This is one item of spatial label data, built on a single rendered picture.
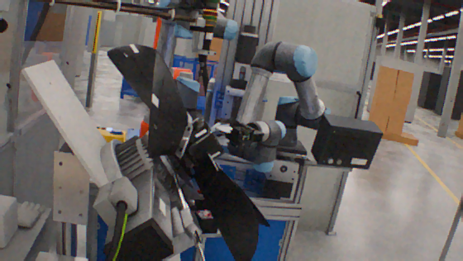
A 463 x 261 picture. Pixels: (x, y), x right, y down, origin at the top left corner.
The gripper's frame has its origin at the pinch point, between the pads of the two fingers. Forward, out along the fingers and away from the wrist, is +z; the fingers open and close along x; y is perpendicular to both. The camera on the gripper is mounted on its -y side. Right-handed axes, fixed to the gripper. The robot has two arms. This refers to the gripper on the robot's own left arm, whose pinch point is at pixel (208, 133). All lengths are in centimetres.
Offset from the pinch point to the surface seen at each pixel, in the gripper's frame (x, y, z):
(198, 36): -30.5, 1.6, 15.1
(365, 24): -58, -60, -210
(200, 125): -8.9, 14.1, 18.4
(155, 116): -16, 25, 43
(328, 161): 9, 17, -55
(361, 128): -7, 23, -64
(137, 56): -21.2, -10.1, 25.7
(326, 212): 104, -42, -210
